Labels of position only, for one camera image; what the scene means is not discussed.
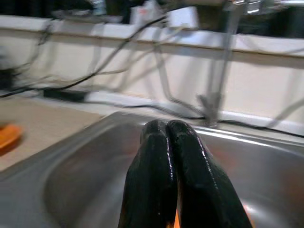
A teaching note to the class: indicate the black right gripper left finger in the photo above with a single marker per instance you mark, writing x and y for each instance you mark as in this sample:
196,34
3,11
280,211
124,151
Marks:
149,185

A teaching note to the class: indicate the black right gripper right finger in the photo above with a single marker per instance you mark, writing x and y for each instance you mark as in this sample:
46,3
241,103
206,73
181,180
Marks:
204,194

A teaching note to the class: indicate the stainless steel sink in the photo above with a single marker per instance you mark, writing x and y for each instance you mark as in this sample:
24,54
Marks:
83,178

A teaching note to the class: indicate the flat black power adapter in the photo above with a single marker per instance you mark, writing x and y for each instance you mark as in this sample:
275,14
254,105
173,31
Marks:
64,95

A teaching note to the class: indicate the steel sink faucet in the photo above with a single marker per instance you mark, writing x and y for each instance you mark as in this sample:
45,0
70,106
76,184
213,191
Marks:
228,59

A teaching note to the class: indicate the orange plastic plate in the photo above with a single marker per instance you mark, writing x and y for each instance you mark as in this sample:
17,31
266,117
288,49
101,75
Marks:
9,139

